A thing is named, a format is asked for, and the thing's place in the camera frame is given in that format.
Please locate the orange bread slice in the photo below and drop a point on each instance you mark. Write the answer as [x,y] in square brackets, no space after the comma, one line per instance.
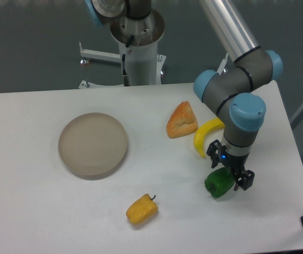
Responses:
[182,122]

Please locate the beige round plate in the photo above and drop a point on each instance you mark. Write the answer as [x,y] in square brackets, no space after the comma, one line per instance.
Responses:
[93,145]

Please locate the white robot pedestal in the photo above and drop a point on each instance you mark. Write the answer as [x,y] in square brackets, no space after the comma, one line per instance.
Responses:
[141,64]

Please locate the yellow banana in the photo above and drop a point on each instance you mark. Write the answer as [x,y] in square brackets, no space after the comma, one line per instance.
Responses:
[203,131]

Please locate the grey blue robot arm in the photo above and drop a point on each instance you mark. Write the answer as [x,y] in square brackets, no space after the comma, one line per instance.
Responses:
[229,95]

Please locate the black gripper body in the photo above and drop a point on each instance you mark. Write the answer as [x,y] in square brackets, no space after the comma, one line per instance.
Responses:
[236,164]

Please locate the yellow bell pepper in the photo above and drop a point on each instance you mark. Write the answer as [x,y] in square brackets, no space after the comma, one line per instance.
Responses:
[142,209]

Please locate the green bell pepper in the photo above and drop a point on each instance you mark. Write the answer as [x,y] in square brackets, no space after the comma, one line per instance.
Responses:
[219,182]

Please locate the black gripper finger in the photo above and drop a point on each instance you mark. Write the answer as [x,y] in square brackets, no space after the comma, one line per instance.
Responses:
[244,179]
[217,153]

